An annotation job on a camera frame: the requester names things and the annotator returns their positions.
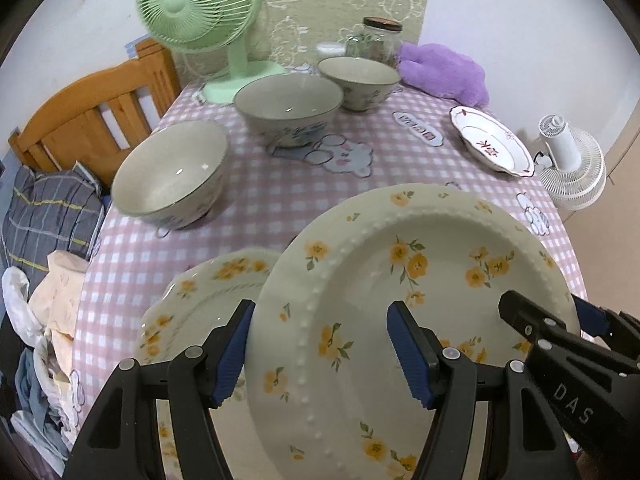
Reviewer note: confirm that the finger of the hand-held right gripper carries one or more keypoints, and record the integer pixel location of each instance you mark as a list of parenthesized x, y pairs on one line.
[(592, 320), (525, 312)]

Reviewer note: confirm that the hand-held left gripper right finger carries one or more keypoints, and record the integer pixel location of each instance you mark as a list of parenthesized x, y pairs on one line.
[(407, 355)]

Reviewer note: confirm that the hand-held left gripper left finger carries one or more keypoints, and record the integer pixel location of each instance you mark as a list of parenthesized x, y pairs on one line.
[(232, 355)]

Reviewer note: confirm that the yellow floral scalloped plate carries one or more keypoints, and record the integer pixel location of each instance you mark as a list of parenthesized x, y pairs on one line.
[(200, 290)]

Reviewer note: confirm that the large yellow floral beaded plate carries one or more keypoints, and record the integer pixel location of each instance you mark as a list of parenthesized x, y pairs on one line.
[(360, 280)]

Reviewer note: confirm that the white plate with red mark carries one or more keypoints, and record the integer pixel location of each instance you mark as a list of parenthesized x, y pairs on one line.
[(487, 140)]

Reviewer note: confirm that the grey ceramic bowl blue floral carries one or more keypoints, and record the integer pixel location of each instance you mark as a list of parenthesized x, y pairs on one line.
[(357, 77), (165, 180), (285, 100)]

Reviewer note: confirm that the beige cabinet door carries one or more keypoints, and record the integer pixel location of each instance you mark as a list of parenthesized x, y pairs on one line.
[(615, 240)]

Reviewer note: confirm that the white desk fan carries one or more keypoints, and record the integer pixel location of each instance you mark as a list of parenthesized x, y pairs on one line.
[(570, 160)]

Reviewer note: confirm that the pink checked tablecloth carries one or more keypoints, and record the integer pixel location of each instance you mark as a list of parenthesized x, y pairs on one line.
[(280, 185)]

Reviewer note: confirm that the cream cloth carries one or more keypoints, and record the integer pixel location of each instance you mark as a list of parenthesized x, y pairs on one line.
[(62, 290)]

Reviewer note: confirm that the blue-grey clothes pile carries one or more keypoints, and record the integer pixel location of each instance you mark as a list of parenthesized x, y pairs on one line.
[(40, 410)]

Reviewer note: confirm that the grey plaid bedding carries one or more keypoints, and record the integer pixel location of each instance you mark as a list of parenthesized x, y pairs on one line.
[(45, 210)]

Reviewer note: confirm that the purple plush toy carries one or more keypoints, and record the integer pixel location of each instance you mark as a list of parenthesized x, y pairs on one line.
[(445, 72)]

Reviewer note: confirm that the wooden bed headboard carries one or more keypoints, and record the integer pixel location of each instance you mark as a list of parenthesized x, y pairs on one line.
[(65, 105)]

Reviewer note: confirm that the glass jar with dark lid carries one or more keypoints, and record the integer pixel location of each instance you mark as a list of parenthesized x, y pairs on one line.
[(382, 42)]

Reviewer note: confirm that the clear glass mug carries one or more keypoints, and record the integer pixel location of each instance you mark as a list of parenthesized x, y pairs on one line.
[(356, 47)]

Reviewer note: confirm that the small white container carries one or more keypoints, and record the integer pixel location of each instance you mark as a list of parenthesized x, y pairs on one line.
[(330, 50)]

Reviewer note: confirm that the green desk fan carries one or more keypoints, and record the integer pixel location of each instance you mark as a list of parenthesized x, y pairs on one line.
[(175, 2)]

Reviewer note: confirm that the green patterned cushion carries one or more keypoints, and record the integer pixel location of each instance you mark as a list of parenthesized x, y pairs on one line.
[(310, 5)]

